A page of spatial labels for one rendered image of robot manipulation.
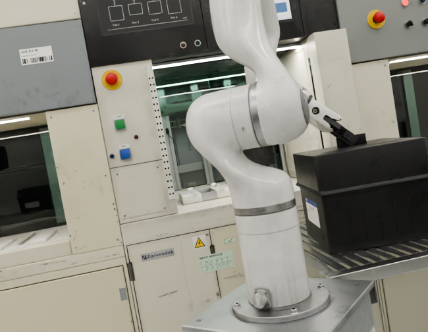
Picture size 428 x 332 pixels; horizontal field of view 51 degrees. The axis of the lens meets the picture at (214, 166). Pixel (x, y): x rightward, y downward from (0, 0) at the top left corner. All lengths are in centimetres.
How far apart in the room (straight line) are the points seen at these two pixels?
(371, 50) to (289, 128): 100
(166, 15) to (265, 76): 83
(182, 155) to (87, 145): 98
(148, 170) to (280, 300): 82
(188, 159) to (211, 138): 162
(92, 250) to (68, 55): 65
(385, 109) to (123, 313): 118
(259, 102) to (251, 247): 26
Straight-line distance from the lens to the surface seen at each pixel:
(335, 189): 115
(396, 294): 185
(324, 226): 117
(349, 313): 86
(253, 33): 85
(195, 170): 242
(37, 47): 159
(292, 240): 84
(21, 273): 162
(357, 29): 175
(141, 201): 154
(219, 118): 81
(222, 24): 87
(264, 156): 211
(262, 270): 84
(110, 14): 159
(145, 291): 159
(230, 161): 82
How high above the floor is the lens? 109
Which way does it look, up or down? 3 degrees down
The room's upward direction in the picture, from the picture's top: 10 degrees counter-clockwise
